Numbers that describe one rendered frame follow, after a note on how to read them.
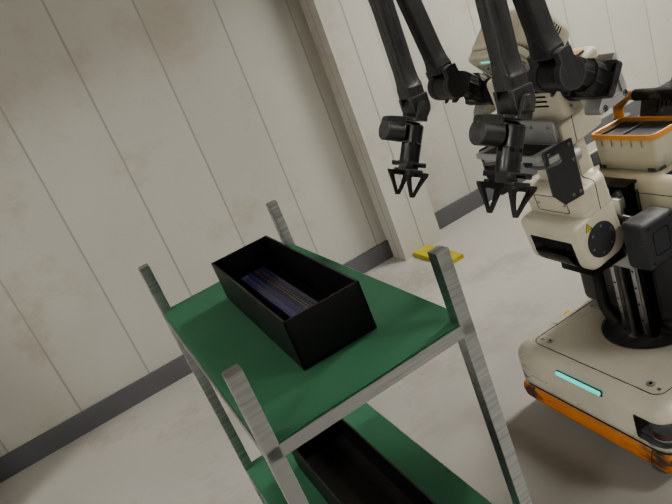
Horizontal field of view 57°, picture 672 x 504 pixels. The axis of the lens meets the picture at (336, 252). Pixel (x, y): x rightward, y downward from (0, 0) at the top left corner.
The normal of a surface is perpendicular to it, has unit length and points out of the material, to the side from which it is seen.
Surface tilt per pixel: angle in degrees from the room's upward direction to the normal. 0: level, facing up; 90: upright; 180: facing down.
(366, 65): 90
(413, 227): 90
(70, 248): 90
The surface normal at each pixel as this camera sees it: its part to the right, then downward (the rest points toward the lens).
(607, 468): -0.35, -0.87
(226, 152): 0.44, 0.17
